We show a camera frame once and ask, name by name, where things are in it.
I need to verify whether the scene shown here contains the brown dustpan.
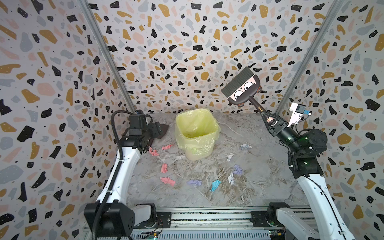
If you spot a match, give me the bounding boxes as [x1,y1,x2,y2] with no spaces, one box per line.
[155,122,169,139]

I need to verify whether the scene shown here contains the brown cartoon face brush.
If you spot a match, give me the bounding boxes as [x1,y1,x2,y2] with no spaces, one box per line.
[221,67,267,114]

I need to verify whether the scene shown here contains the bin with yellow bag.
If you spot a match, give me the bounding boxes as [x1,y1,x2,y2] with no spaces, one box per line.
[175,109,221,161]

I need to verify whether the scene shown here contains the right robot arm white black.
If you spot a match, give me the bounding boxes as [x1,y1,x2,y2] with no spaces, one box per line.
[261,112,355,240]

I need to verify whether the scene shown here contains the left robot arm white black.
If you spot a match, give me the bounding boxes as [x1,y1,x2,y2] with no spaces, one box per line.
[84,110,169,240]

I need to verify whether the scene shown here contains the pink paper scrap far left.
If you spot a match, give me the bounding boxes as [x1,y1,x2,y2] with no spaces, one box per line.
[149,147,159,157]

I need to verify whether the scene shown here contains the pink paper scrap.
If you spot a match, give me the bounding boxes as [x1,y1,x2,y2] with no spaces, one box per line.
[160,177,176,187]
[162,145,173,150]
[149,147,159,157]
[161,164,168,174]

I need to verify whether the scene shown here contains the pink paper scrap upper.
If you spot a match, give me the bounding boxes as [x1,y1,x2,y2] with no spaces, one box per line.
[162,145,173,150]

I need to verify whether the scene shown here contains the pale blue paper scrap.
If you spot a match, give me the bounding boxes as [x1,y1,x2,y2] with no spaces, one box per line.
[240,144,253,151]

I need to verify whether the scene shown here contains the pink paper scrap middle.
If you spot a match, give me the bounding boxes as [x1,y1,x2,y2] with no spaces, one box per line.
[161,164,168,174]

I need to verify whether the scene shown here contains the pink paper scrap lower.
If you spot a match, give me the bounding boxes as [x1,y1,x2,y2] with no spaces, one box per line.
[160,177,176,187]

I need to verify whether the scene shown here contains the white paper scrap middle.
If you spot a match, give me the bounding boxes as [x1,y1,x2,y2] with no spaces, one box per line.
[227,153,235,162]

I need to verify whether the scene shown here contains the white paper scrap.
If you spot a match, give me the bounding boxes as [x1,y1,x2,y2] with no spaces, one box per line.
[227,153,235,162]
[228,173,235,185]

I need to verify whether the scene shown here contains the purple paper scrap right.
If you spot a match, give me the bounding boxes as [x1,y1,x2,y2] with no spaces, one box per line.
[233,165,244,176]

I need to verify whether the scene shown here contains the purple paper scrap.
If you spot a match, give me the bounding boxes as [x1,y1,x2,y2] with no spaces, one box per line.
[233,165,244,176]
[187,180,202,187]

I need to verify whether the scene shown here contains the white paper scrap lower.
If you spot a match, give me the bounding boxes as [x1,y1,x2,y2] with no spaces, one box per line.
[228,173,235,185]

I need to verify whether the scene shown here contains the purple paper scrap lower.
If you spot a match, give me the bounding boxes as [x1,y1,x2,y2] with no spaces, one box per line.
[187,180,202,187]

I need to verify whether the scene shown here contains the cyan paper scrap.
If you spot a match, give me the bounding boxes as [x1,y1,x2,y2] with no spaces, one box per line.
[210,180,221,192]

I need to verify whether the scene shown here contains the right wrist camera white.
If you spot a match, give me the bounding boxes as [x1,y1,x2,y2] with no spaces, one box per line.
[288,103,313,127]

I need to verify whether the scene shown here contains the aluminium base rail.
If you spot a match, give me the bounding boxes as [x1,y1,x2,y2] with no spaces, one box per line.
[82,206,340,240]

